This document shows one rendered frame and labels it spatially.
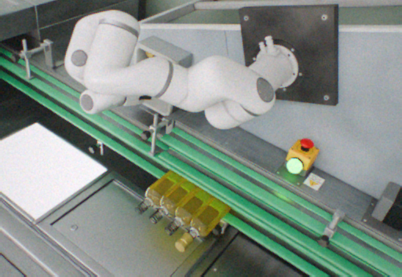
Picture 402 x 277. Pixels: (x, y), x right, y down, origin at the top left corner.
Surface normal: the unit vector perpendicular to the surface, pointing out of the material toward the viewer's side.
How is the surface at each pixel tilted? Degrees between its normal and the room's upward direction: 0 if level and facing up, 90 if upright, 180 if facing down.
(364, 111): 0
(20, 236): 90
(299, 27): 2
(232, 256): 89
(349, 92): 0
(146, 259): 90
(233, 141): 90
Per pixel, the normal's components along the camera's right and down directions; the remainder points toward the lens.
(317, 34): -0.56, 0.48
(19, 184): 0.13, -0.78
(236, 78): 0.61, -0.18
